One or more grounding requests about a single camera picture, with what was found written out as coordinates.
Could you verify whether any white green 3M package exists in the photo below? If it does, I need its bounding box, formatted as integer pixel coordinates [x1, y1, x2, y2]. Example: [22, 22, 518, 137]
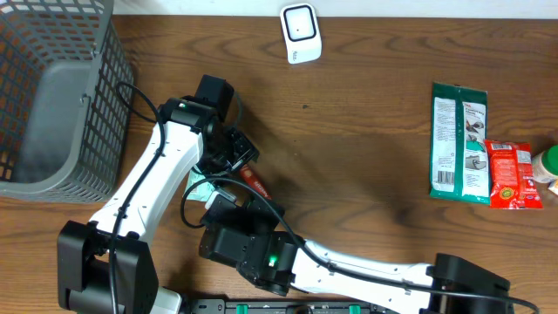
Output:
[430, 82, 490, 204]

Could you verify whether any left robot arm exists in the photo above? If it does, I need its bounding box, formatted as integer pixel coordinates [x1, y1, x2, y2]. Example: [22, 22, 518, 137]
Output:
[57, 96, 259, 313]

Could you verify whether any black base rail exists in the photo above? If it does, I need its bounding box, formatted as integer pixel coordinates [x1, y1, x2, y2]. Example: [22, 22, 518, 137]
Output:
[185, 299, 393, 314]

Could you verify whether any red candy bag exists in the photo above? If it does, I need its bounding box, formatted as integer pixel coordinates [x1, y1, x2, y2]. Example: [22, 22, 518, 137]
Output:
[485, 140, 543, 209]

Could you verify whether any white barcode scanner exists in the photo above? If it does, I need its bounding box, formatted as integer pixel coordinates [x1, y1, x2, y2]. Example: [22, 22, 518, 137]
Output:
[279, 3, 323, 65]

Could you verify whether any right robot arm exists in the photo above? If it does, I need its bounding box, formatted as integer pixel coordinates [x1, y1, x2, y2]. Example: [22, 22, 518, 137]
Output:
[199, 192, 514, 314]

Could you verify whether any red tube package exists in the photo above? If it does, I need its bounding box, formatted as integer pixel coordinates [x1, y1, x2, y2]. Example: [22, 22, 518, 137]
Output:
[240, 164, 271, 200]

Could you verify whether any grey plastic mesh basket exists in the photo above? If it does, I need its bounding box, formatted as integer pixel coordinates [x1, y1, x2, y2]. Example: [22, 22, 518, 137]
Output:
[1, 0, 133, 203]

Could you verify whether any small orange white box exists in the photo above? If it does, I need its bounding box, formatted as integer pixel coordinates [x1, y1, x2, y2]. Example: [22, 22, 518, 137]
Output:
[548, 181, 558, 195]

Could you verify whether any mint green wipes pack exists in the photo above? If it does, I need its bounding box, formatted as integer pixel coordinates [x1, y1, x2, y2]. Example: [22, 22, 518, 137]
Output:
[186, 170, 215, 202]

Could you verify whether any green lid white jar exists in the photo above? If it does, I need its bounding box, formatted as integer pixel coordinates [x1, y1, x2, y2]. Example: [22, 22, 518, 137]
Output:
[531, 145, 558, 183]

